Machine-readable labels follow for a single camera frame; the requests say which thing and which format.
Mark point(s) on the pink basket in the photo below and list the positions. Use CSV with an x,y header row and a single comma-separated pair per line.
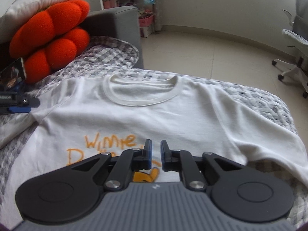
x,y
146,20

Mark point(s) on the grey checked quilt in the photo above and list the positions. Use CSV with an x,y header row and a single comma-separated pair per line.
x,y
115,53

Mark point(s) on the smartphone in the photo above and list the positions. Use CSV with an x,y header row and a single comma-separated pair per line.
x,y
12,73

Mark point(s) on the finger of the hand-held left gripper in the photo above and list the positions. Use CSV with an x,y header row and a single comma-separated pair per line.
x,y
28,102
19,110

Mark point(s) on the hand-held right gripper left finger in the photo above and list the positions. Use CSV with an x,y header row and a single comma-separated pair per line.
x,y
149,154

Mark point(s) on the grey lace curtain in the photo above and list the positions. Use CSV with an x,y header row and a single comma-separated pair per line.
x,y
158,4

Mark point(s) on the orange flower cushion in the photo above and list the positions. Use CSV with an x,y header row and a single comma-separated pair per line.
x,y
48,28

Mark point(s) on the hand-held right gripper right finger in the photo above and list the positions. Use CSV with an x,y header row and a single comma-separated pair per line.
x,y
164,155

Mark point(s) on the white pillow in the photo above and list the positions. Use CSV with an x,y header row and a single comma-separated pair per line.
x,y
28,7

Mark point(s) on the white printed sweatshirt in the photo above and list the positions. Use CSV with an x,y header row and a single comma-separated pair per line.
x,y
180,120

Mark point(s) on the grey sofa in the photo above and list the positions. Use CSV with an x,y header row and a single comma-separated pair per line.
x,y
115,21

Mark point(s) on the white office chair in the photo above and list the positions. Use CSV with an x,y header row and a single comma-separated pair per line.
x,y
296,36

